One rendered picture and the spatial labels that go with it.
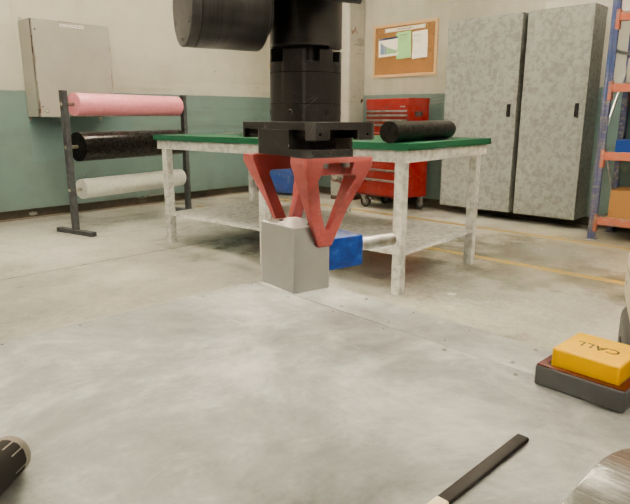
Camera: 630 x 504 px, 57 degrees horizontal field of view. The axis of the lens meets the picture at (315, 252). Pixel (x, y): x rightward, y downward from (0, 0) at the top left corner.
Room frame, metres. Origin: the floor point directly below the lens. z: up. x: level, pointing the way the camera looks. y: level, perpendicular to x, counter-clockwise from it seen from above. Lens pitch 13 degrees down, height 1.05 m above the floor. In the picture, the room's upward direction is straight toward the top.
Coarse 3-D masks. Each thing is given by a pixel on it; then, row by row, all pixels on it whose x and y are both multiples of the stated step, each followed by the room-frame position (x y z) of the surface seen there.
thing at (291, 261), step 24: (264, 240) 0.48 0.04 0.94; (288, 240) 0.45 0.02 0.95; (312, 240) 0.45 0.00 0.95; (336, 240) 0.47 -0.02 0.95; (360, 240) 0.49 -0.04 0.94; (384, 240) 0.53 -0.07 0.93; (264, 264) 0.48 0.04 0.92; (288, 264) 0.45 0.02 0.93; (312, 264) 0.45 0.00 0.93; (336, 264) 0.47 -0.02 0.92; (360, 264) 0.49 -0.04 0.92; (288, 288) 0.45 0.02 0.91; (312, 288) 0.45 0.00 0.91
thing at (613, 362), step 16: (576, 336) 0.53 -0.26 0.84; (592, 336) 0.53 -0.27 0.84; (560, 352) 0.50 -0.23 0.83; (576, 352) 0.49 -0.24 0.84; (592, 352) 0.49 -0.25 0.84; (608, 352) 0.49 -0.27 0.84; (624, 352) 0.49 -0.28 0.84; (576, 368) 0.49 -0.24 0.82; (592, 368) 0.48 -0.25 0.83; (608, 368) 0.47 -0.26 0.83; (624, 368) 0.47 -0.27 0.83
